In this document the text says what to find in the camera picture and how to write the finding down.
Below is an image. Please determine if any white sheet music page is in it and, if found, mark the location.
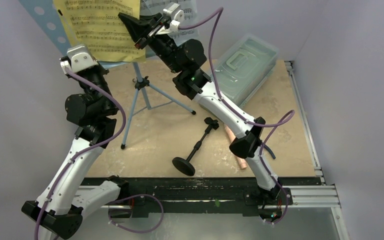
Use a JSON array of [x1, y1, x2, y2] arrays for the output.
[[140, 0, 199, 46]]

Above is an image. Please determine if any yellow sheet music page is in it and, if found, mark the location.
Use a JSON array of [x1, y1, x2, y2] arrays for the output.
[[53, 0, 146, 62]]

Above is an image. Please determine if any light blue music stand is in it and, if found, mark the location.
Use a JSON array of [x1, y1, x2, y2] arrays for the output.
[[19, 0, 196, 150]]

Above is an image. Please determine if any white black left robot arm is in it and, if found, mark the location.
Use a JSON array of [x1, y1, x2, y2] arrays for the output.
[[21, 64, 129, 240]]

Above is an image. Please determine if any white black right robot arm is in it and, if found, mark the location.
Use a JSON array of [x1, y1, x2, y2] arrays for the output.
[[118, 12, 281, 204]]

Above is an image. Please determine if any clear plastic storage box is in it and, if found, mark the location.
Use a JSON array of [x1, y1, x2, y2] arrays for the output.
[[213, 33, 279, 109]]

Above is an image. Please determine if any black microphone desk stand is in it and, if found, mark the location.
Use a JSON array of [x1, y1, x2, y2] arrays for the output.
[[171, 117, 220, 177]]

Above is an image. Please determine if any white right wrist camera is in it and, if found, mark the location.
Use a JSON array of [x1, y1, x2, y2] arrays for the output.
[[157, 2, 185, 35]]

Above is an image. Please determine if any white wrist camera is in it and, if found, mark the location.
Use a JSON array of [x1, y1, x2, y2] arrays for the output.
[[59, 43, 99, 76], [157, 2, 185, 35]]

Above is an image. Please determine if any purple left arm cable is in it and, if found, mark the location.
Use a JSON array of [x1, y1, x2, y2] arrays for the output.
[[33, 66, 127, 240]]

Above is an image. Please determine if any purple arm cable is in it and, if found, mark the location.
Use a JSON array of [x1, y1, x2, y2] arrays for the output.
[[178, 6, 296, 186], [33, 66, 127, 240]]

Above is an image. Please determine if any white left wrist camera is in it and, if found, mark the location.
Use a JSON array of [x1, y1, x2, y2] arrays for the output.
[[59, 43, 99, 76]]

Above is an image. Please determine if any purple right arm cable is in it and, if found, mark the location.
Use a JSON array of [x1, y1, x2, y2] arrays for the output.
[[178, 6, 296, 186]]

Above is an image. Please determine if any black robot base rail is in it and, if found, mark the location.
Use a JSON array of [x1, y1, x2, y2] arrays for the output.
[[79, 177, 322, 220]]

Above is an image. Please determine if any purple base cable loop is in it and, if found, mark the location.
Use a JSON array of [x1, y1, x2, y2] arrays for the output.
[[107, 194, 165, 234]]

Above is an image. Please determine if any aluminium frame rail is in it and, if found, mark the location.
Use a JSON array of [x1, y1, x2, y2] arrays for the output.
[[284, 61, 341, 208]]

